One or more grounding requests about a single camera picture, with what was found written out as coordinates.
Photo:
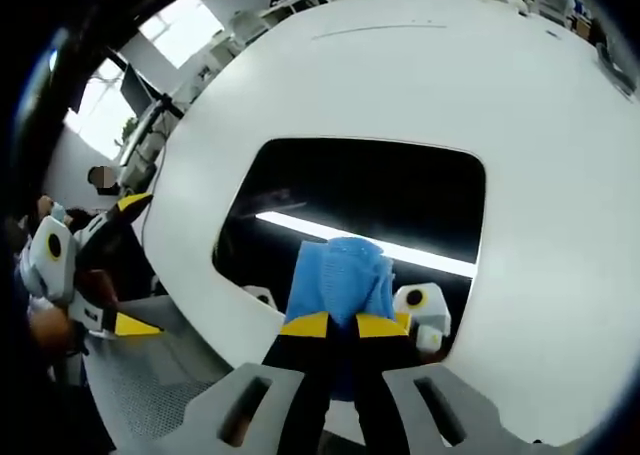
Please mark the grey mesh office chair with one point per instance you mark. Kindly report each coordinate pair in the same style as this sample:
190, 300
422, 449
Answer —
145, 375

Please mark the blue cleaning cloth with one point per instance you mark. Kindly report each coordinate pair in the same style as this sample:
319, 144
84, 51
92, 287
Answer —
335, 280

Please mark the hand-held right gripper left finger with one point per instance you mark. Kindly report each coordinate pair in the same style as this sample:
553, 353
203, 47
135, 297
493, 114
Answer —
240, 405

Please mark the small potted plant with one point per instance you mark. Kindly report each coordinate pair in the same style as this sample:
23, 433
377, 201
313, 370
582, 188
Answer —
128, 127

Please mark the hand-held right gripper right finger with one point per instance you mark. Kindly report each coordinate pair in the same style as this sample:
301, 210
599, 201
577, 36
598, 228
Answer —
440, 405

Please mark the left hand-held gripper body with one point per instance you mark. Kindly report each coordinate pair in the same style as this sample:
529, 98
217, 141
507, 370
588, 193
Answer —
50, 265

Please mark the dark grey object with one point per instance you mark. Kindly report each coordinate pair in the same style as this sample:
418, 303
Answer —
612, 67

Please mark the small white toy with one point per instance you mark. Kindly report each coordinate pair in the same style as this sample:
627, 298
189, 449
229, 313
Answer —
518, 2

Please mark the black desk monitor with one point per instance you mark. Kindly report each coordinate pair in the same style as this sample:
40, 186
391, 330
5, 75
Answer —
135, 87

